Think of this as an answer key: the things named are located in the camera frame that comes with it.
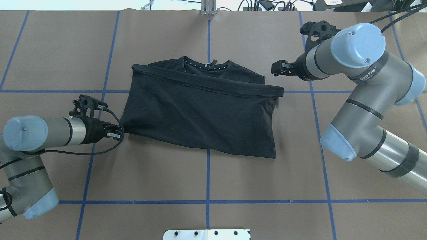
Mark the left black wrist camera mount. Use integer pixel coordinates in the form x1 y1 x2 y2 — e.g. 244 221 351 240
69 94 108 119

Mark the aluminium frame post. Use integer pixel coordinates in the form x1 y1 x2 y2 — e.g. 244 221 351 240
200 0 218 15

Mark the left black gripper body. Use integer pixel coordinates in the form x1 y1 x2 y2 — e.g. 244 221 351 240
83 119 111 144

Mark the black braided left cable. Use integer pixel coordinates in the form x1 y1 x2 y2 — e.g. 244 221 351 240
0 108 125 214

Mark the black printed t-shirt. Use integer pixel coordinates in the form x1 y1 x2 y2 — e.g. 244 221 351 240
121 56 284 159

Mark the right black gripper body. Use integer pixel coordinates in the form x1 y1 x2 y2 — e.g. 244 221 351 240
292 54 316 82

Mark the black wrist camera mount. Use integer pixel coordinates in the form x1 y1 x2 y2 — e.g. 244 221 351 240
69 94 108 119
300 20 339 53

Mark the black computer box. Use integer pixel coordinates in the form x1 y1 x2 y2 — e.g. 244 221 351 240
314 0 373 12

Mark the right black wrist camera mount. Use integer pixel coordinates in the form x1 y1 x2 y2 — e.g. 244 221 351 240
300 20 339 53

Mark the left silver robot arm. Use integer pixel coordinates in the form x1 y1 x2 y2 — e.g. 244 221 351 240
1 115 124 222

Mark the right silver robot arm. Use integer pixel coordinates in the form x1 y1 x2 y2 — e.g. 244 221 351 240
271 20 427 195

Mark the white pedestal base plate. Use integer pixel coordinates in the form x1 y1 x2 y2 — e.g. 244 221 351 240
163 228 251 240

